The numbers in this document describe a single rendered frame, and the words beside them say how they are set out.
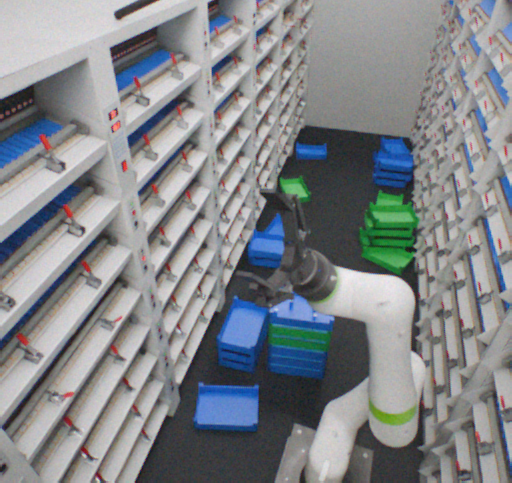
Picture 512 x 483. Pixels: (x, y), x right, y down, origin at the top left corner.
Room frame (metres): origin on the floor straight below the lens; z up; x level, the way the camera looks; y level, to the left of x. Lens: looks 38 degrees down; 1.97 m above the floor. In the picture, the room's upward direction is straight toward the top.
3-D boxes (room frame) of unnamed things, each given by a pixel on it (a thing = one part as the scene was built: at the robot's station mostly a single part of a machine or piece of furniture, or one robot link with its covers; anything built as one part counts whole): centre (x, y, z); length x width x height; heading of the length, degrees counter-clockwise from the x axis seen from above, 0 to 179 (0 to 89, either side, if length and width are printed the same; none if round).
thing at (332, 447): (0.62, -0.25, 0.50); 0.16 x 0.13 x 0.19; 155
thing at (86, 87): (1.11, 0.48, 0.86); 0.20 x 0.09 x 1.73; 74
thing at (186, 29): (1.78, 0.29, 0.86); 0.20 x 0.09 x 1.73; 74
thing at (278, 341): (1.37, -0.24, 0.28); 0.30 x 0.20 x 0.08; 80
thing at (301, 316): (1.37, -0.24, 0.44); 0.30 x 0.20 x 0.08; 80
